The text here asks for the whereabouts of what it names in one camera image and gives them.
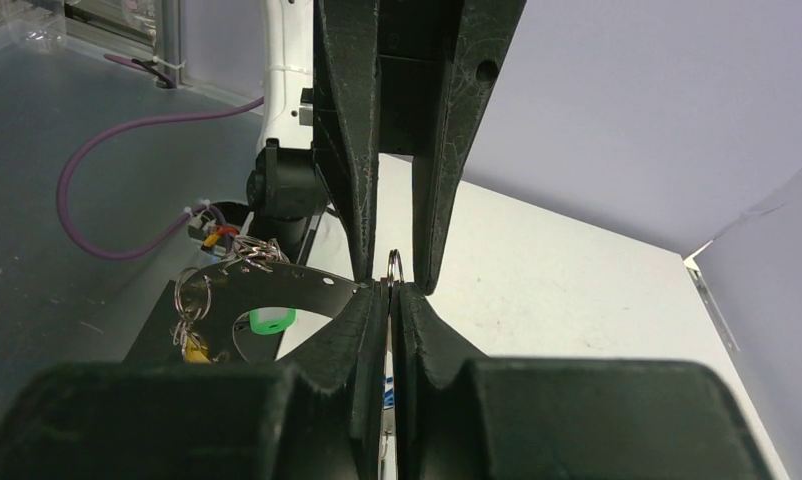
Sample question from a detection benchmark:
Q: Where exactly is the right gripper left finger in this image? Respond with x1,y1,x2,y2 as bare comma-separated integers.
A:
0,283,387,479

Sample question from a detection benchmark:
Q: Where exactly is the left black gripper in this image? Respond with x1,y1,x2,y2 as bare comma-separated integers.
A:
313,1,526,295

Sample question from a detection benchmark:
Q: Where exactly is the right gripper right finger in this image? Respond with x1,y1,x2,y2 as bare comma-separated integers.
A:
392,283,772,479

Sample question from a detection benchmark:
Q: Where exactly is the small metal keyring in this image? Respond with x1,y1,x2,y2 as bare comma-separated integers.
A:
386,249,405,289

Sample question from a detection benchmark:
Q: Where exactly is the green key tag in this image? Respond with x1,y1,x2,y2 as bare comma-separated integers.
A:
248,307,297,335

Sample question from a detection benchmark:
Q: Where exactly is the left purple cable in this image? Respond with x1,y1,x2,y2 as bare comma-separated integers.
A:
56,52,267,262

